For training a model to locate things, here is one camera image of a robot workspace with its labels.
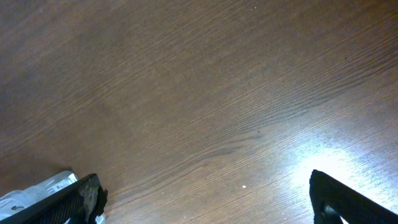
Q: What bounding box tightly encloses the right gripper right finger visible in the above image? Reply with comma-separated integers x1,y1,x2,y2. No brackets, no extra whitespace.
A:
309,170,397,224

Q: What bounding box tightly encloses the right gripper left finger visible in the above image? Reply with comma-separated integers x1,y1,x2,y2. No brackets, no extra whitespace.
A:
0,173,109,224

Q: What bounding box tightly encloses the clear plastic container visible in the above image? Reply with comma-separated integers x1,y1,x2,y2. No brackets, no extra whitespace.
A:
0,170,107,224

